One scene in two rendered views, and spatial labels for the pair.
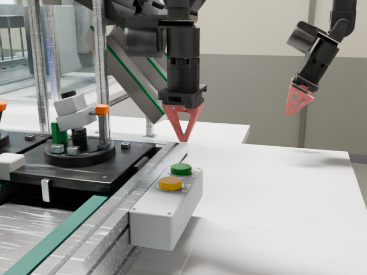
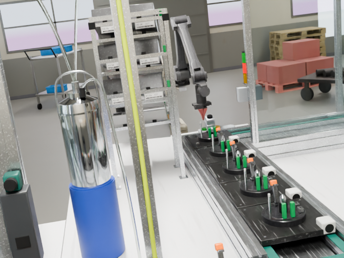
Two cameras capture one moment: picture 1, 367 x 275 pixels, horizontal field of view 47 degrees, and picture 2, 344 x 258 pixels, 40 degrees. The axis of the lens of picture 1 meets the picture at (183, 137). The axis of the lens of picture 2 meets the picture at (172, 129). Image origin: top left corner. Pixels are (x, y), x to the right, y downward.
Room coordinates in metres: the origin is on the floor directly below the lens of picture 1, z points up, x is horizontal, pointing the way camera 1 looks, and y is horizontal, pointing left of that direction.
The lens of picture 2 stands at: (1.90, 2.32, 1.68)
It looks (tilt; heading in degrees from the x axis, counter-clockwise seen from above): 15 degrees down; 247
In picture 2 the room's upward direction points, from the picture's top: 7 degrees counter-clockwise
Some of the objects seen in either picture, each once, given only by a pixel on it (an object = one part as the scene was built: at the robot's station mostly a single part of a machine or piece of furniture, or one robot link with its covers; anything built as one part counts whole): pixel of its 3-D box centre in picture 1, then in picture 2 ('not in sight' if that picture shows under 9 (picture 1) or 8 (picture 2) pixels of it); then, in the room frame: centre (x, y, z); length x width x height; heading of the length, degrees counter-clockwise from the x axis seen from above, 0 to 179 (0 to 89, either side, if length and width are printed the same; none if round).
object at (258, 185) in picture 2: not in sight; (257, 179); (1.00, 0.93, 1.01); 0.24 x 0.24 x 0.13; 75
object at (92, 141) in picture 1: (80, 150); (211, 136); (0.81, 0.21, 0.98); 0.14 x 0.14 x 0.02
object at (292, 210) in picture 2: not in sight; (283, 205); (1.07, 1.16, 1.01); 0.24 x 0.24 x 0.13; 75
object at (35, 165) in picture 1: (81, 159); (211, 140); (0.81, 0.21, 0.96); 0.24 x 0.24 x 0.02; 75
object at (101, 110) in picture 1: (99, 124); not in sight; (0.80, 0.16, 1.04); 0.04 x 0.02 x 0.08; 75
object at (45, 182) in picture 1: (47, 190); not in sight; (0.69, 0.24, 0.95); 0.01 x 0.01 x 0.04; 75
